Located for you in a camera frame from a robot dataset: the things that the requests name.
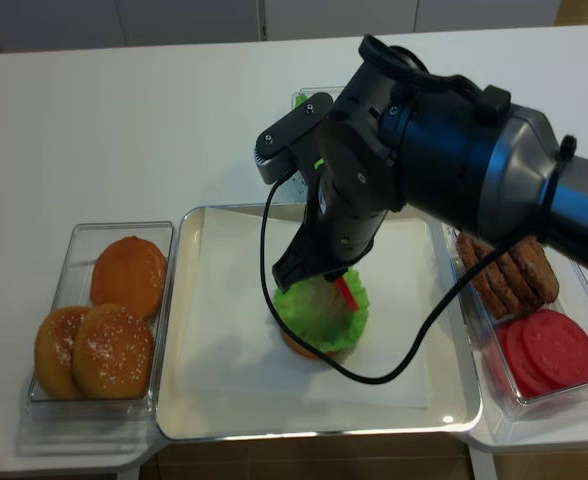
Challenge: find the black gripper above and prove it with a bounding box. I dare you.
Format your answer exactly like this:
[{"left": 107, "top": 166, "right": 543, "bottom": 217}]
[{"left": 272, "top": 167, "right": 386, "bottom": 292}]

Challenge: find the red tomato slice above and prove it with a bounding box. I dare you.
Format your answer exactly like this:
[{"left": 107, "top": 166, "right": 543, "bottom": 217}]
[
  {"left": 490, "top": 327, "right": 509, "bottom": 373},
  {"left": 505, "top": 320, "right": 549, "bottom": 398},
  {"left": 334, "top": 276, "right": 360, "bottom": 313},
  {"left": 522, "top": 309, "right": 588, "bottom": 387}
]

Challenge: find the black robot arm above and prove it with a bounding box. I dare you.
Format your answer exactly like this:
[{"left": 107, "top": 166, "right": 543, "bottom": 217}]
[{"left": 257, "top": 36, "right": 588, "bottom": 289}]

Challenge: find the green lettuce leaf on bun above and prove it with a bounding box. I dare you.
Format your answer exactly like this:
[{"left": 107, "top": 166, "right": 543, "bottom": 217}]
[{"left": 273, "top": 269, "right": 370, "bottom": 356}]

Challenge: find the clear lettuce cheese container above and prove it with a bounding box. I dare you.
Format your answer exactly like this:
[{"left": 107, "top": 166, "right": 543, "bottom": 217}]
[{"left": 291, "top": 86, "right": 344, "bottom": 109}]

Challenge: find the bottom burger bun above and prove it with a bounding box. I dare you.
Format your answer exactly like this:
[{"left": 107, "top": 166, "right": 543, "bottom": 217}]
[{"left": 280, "top": 329, "right": 318, "bottom": 360}]

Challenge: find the white paper sheet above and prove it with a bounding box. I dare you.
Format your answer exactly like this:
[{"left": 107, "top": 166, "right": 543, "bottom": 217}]
[{"left": 179, "top": 208, "right": 435, "bottom": 408}]

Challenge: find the silver metal tray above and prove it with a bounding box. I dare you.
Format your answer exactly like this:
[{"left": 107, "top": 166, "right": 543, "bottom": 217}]
[{"left": 156, "top": 204, "right": 482, "bottom": 441}]

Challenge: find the plain bun half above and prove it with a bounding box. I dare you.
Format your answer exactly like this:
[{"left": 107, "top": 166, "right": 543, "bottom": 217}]
[{"left": 90, "top": 236, "right": 167, "bottom": 320}]

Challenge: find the brown meat patty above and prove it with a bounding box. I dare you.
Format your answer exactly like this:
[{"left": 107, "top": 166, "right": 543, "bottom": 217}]
[
  {"left": 496, "top": 253, "right": 543, "bottom": 312},
  {"left": 509, "top": 237, "right": 560, "bottom": 304},
  {"left": 485, "top": 262, "right": 522, "bottom": 317},
  {"left": 456, "top": 232, "right": 508, "bottom": 319}
]

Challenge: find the sesame bun front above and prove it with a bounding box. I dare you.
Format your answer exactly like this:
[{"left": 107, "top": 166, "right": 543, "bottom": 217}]
[{"left": 72, "top": 304, "right": 154, "bottom": 399}]

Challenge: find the sesame bun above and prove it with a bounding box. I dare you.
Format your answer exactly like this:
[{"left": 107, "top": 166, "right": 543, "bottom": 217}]
[
  {"left": 34, "top": 306, "right": 90, "bottom": 400},
  {"left": 72, "top": 304, "right": 154, "bottom": 399}
]

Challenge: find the clear bun container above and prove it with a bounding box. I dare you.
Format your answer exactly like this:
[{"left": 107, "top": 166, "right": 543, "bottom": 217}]
[{"left": 27, "top": 221, "right": 176, "bottom": 420}]

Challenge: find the red tomato slice back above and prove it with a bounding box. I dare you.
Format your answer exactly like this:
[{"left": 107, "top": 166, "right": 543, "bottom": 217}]
[{"left": 490, "top": 327, "right": 509, "bottom": 373}]

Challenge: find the sesame bun left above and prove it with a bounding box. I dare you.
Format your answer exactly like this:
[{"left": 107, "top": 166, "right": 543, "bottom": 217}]
[{"left": 34, "top": 306, "right": 90, "bottom": 400}]

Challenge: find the clear patty tomato container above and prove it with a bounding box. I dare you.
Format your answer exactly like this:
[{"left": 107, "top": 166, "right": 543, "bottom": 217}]
[{"left": 458, "top": 247, "right": 588, "bottom": 421}]

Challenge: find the red tomato slice front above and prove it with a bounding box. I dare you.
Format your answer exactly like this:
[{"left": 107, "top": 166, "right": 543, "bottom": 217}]
[{"left": 522, "top": 309, "right": 588, "bottom": 387}]

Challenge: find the black camera cable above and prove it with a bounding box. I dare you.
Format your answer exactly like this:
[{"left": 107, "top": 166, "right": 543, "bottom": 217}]
[{"left": 260, "top": 164, "right": 538, "bottom": 387}]

